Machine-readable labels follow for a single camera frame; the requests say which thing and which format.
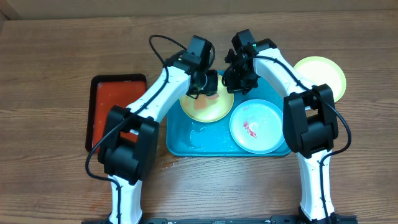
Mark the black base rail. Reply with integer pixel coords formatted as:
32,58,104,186
81,215,358,224

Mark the light blue plate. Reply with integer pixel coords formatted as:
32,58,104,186
229,99,284,154

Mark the blue plastic tray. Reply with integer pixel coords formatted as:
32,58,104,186
166,78,291,157

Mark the yellow plate front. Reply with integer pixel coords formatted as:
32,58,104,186
294,56,346,102

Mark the red black tray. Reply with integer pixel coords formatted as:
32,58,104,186
85,73,147,152

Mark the yellow plate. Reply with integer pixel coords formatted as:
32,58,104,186
180,75,234,123
294,56,346,102

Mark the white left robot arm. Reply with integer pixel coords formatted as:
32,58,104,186
95,50,218,223

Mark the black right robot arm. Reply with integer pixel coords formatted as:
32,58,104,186
223,37,341,223

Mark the pink green scrub sponge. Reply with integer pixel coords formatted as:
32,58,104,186
193,93,219,110

